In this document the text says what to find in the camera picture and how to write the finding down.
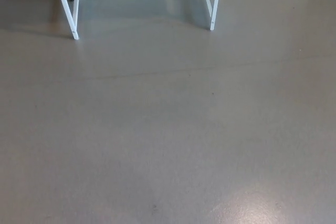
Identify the white desk with metal frame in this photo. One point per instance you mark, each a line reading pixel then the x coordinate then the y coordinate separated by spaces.
pixel 74 11

